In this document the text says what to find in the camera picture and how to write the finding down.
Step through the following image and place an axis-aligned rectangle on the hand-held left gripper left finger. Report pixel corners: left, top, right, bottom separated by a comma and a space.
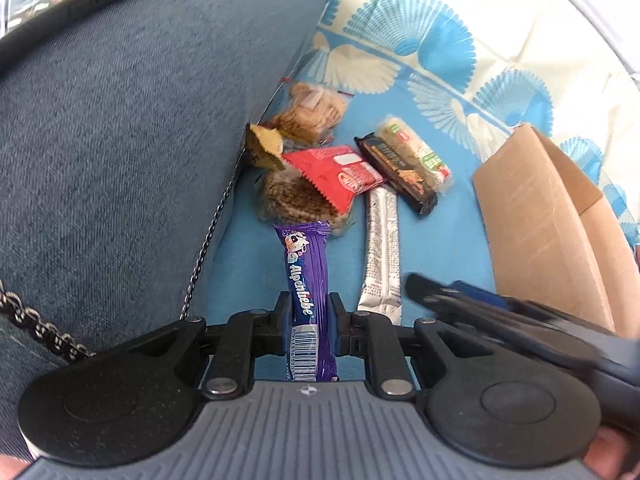
136, 291, 293, 401

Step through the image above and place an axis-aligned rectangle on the gold snack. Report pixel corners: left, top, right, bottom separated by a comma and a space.
244, 124, 287, 171

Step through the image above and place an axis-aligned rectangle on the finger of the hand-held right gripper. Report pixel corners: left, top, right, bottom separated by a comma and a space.
447, 280, 531, 313
404, 272, 506, 333

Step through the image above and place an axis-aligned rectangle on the black biscuit packet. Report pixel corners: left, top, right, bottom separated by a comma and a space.
354, 132, 440, 217

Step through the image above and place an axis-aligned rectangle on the clear cracker packet green label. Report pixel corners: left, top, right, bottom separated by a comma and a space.
375, 115, 455, 193

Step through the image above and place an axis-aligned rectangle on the silver snack bar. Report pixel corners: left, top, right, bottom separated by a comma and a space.
357, 185, 402, 326

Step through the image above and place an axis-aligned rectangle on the brown cardboard box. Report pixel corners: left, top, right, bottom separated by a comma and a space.
472, 124, 640, 338

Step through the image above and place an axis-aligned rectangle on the purple candy bar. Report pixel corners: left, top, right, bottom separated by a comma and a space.
274, 221, 337, 382

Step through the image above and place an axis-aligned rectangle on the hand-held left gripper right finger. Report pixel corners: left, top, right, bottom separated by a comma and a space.
327, 294, 482, 401

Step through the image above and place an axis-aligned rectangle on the dark metal chain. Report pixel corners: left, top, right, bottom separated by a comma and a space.
0, 147, 251, 358

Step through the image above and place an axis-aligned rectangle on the clear bag of light cookies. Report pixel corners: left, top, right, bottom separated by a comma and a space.
270, 80, 351, 146

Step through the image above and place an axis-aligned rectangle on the clear bag of dark cookies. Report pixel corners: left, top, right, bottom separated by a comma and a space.
257, 170, 356, 237

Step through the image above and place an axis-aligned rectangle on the red wafer packet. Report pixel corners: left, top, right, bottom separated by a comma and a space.
281, 145, 386, 213

